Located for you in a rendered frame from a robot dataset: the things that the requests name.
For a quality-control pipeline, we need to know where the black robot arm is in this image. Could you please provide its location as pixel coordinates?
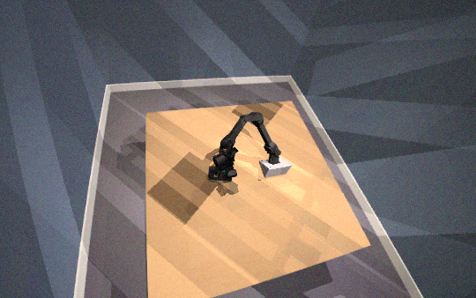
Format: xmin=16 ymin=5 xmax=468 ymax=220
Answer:
xmin=213 ymin=112 xmax=281 ymax=171

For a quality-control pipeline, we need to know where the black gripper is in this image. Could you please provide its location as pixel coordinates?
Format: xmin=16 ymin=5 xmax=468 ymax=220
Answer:
xmin=225 ymin=160 xmax=237 ymax=178

